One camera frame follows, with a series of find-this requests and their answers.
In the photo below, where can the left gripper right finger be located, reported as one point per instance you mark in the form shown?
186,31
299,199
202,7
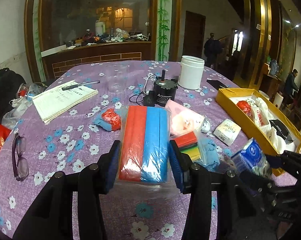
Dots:
195,180

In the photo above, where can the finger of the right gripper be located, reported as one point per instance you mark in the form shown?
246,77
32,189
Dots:
288,161
254,185

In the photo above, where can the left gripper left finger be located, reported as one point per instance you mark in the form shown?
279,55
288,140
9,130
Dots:
94,180

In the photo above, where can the blue knitted cloth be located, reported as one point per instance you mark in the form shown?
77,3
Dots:
209,155

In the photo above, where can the blue white tissue pack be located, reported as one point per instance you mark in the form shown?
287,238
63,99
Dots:
251,158

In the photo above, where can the black snack packet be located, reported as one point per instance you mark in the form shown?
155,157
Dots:
281,130

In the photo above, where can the bag of red yellow sponges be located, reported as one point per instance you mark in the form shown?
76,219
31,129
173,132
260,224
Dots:
188,144

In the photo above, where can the red and blue sponge pack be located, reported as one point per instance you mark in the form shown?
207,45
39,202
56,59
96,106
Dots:
145,145

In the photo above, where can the white plastic bag red print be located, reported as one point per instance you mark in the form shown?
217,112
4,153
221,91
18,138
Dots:
259,117

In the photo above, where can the white face tissue pack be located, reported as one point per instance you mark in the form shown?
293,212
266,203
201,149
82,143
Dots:
227,131

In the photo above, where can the pink tissue pack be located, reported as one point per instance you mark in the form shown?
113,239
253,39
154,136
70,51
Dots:
183,120

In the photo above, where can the red plastic bag ball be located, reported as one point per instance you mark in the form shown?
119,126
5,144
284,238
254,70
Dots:
245,107

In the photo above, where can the purple floral tablecloth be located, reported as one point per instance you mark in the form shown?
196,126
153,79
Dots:
71,142

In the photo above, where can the purple eyeglasses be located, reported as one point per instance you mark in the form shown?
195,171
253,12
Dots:
19,163

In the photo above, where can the white notebook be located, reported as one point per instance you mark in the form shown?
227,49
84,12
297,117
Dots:
54,101

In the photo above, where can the yellow cardboard box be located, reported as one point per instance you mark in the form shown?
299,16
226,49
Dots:
229,97

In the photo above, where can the black power adapter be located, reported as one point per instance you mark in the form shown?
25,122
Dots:
149,100

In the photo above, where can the black electric motor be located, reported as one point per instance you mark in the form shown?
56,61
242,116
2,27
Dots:
164,89

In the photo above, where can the black pen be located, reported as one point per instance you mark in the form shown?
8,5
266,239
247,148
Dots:
80,84

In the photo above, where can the black smartphone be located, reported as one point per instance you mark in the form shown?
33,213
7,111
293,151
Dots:
216,84

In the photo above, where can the clear plastic cup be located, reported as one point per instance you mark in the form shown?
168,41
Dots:
117,77

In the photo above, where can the white plastic jar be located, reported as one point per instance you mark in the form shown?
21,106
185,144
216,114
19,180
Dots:
191,72

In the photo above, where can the wooden sideboard counter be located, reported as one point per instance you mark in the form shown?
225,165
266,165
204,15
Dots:
55,65

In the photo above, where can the black backpack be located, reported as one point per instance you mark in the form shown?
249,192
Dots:
10,83

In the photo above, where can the standing person in dark clothes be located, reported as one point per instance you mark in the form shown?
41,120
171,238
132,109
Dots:
212,48

